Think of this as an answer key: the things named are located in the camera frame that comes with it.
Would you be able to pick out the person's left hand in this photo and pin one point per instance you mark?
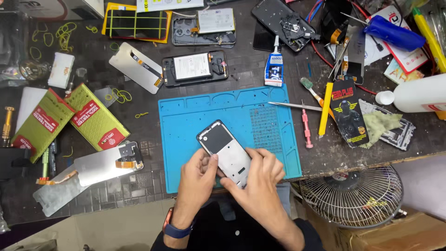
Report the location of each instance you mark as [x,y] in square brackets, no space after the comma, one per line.
[195,181]

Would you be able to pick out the person's right hand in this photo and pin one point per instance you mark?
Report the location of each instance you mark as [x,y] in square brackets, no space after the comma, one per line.
[263,184]

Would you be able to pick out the blue smartwatch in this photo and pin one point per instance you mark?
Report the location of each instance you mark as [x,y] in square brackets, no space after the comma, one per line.
[177,230]

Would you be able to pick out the person's dark shirt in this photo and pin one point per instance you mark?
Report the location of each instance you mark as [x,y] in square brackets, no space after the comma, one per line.
[226,233]

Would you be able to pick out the blue silicone repair mat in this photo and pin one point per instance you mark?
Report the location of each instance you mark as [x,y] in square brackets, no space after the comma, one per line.
[195,115]

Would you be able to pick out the pink screwdriver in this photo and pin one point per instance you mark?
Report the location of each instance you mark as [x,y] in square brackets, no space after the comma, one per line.
[307,129]

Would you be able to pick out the small yellow rubber band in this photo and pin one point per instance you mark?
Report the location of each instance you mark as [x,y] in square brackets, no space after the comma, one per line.
[141,114]

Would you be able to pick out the silver tweezers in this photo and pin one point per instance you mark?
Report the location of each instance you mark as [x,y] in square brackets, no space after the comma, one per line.
[296,105]

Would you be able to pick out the silver display with orange flex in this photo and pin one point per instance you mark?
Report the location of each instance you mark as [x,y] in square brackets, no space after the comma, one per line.
[101,164]

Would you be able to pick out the yellow plastic pry tool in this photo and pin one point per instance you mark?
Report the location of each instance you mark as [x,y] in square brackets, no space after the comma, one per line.
[325,108]

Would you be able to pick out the green bristle toothbrush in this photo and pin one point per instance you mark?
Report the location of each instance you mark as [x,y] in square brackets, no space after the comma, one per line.
[310,87]

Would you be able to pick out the black packet with red print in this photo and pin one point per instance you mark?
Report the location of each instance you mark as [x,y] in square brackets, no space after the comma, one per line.
[348,111]

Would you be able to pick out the open black phone with battery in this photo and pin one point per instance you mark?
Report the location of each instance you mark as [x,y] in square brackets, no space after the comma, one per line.
[193,67]

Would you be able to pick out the yellow rubber band pair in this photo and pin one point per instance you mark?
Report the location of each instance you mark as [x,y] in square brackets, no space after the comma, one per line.
[120,91]

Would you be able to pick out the blue white glue tube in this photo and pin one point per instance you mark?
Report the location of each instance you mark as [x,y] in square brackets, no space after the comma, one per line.
[274,68]

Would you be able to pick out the green bubble envelope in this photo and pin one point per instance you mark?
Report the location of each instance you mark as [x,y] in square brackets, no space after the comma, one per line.
[96,118]
[43,125]

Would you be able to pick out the silver display panel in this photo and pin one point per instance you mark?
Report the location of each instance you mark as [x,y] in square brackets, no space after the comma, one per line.
[132,66]

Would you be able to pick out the pale green cloth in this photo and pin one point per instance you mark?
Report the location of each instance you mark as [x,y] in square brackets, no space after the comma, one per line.
[381,127]

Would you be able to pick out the matte grey display panel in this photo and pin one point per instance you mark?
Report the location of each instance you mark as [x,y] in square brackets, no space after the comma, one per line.
[55,195]

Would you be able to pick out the black screwdriver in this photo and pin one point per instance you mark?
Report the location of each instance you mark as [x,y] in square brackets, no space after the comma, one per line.
[53,157]

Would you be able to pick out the pointed steel tweezers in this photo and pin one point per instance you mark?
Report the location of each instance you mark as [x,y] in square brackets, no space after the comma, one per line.
[338,59]

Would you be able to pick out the black glass screen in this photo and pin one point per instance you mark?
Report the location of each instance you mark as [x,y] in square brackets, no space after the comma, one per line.
[261,38]

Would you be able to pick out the green screwdriver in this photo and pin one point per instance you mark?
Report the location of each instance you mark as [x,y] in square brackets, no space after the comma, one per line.
[45,164]

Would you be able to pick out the open grey phone with battery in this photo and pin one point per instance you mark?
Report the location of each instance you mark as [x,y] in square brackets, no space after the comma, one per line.
[209,28]

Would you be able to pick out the dark display with orange flex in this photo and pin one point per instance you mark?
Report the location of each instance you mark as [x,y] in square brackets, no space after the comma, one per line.
[353,52]

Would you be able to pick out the disassembled black phone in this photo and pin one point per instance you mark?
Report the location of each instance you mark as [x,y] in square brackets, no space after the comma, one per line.
[282,21]

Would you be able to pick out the yellow framed screen with bands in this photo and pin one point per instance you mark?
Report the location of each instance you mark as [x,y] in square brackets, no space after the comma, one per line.
[136,22]

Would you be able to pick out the small white packet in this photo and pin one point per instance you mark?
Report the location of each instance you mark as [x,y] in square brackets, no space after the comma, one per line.
[61,69]

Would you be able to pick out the colourful card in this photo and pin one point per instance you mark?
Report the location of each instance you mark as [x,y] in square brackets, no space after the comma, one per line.
[397,73]

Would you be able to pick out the white printed paper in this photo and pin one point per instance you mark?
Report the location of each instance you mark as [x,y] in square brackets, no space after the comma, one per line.
[167,4]

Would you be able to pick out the black box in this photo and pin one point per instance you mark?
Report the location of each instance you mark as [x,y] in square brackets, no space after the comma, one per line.
[14,162]

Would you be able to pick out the white card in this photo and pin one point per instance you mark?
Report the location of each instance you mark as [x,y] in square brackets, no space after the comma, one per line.
[29,104]

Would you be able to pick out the white plastic bottle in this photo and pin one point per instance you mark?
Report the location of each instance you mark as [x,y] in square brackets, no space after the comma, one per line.
[421,94]

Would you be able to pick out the white red-edged packet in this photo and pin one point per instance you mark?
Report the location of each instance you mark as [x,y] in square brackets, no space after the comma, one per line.
[407,57]

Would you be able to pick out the clear tape roll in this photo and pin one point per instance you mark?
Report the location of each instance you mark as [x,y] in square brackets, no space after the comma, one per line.
[35,69]

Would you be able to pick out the heap of yellow rubber bands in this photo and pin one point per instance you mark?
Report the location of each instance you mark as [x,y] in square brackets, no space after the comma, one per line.
[63,35]

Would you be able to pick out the grey carton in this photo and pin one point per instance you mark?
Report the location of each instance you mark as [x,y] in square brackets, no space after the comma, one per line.
[45,8]

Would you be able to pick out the bare silver phone frame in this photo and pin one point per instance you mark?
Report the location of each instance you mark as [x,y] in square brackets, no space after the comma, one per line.
[404,134]

